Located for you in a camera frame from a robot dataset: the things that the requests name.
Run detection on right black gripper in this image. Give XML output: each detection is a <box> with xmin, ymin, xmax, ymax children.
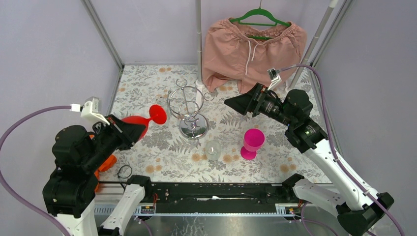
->
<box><xmin>224</xmin><ymin>82</ymin><xmax>295</xmax><ymax>127</ymax></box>

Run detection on chrome wire glass rack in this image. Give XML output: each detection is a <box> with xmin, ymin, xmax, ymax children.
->
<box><xmin>167</xmin><ymin>79</ymin><xmax>209</xmax><ymax>140</ymax></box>

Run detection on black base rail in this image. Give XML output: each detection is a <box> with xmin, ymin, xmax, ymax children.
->
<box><xmin>121</xmin><ymin>176</ymin><xmax>310</xmax><ymax>216</ymax></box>

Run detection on red plastic wine glass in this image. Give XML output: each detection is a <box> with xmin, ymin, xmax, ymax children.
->
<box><xmin>122</xmin><ymin>104</ymin><xmax>167</xmax><ymax>141</ymax></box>

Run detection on green clothes hanger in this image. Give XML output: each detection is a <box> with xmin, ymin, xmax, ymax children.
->
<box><xmin>229</xmin><ymin>0</ymin><xmax>291</xmax><ymax>28</ymax></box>

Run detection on floral table mat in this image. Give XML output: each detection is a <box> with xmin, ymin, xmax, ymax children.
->
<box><xmin>100</xmin><ymin>65</ymin><xmax>329</xmax><ymax>183</ymax></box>

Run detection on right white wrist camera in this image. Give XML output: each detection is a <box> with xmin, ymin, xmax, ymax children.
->
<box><xmin>268</xmin><ymin>68</ymin><xmax>282</xmax><ymax>90</ymax></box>

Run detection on orange cloth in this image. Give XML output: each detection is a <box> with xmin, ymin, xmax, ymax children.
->
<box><xmin>88</xmin><ymin>132</ymin><xmax>117</xmax><ymax>192</ymax></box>

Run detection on small black ring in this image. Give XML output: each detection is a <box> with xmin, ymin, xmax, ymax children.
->
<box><xmin>117</xmin><ymin>165</ymin><xmax>133</xmax><ymax>180</ymax></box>

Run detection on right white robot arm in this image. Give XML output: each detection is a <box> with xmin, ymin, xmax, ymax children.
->
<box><xmin>224</xmin><ymin>84</ymin><xmax>394</xmax><ymax>236</ymax></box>

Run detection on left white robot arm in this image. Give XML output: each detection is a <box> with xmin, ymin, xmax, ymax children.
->
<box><xmin>43</xmin><ymin>115</ymin><xmax>153</xmax><ymax>236</ymax></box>

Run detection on pink plastic wine glass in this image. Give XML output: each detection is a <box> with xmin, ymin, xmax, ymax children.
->
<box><xmin>240</xmin><ymin>128</ymin><xmax>265</xmax><ymax>160</ymax></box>

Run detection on pink drawstring shorts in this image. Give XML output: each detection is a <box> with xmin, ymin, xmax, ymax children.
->
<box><xmin>202</xmin><ymin>19</ymin><xmax>307</xmax><ymax>93</ymax></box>

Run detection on clear wine glass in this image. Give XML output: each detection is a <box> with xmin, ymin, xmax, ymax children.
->
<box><xmin>155</xmin><ymin>97</ymin><xmax>169</xmax><ymax>113</ymax></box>
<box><xmin>205</xmin><ymin>140</ymin><xmax>222</xmax><ymax>161</ymax></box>

